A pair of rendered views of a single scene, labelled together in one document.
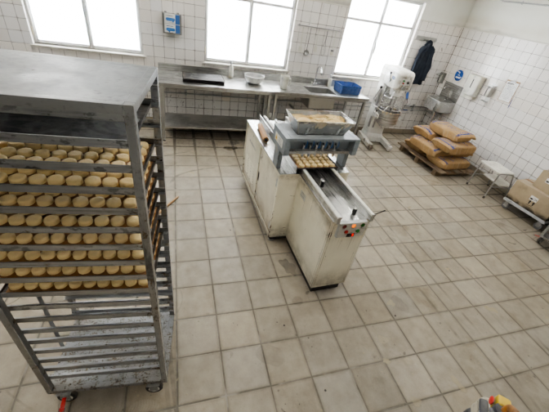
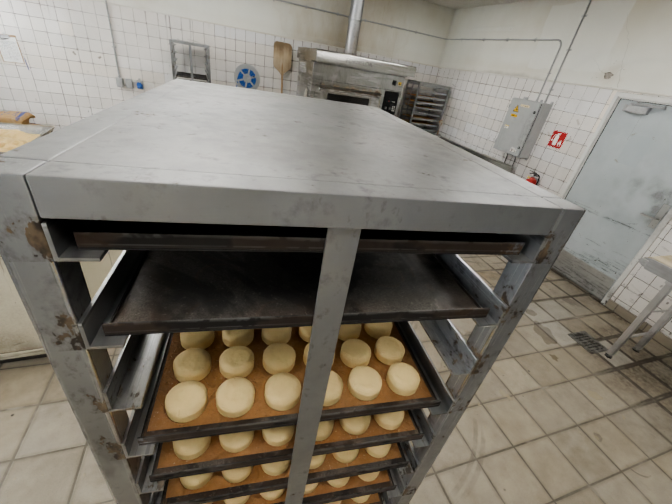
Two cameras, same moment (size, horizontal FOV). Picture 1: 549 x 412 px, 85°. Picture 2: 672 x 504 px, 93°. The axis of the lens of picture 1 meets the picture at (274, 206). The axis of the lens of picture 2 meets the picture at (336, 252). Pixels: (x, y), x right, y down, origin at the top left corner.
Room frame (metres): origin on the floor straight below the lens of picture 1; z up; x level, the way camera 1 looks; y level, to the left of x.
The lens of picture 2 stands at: (0.90, 1.37, 1.91)
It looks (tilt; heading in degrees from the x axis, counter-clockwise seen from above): 31 degrees down; 268
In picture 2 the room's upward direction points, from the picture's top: 10 degrees clockwise
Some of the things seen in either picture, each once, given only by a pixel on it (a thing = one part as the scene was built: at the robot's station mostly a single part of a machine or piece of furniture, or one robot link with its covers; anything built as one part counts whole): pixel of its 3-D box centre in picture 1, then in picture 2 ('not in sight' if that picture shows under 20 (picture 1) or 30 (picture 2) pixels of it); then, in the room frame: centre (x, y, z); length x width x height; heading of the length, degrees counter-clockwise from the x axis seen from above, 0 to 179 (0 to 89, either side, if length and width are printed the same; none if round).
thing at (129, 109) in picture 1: (153, 291); not in sight; (0.83, 0.47, 0.97); 0.03 x 0.03 x 1.70; 16
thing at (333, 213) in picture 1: (292, 156); not in sight; (2.68, -0.08, 0.87); 2.01 x 0.03 x 0.07; 24
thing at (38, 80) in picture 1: (95, 261); (273, 429); (0.97, 0.82, 0.93); 0.64 x 0.51 x 1.78; 106
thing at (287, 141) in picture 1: (313, 148); not in sight; (2.64, -0.26, 1.01); 0.72 x 0.33 x 0.34; 114
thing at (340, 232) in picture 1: (350, 228); not in sight; (1.84, -0.61, 0.77); 0.24 x 0.04 x 0.14; 114
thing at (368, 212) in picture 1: (319, 155); not in sight; (2.80, -0.35, 0.87); 2.01 x 0.03 x 0.07; 24
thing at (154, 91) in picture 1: (165, 226); not in sight; (1.27, 0.59, 0.97); 0.03 x 0.03 x 1.70; 16
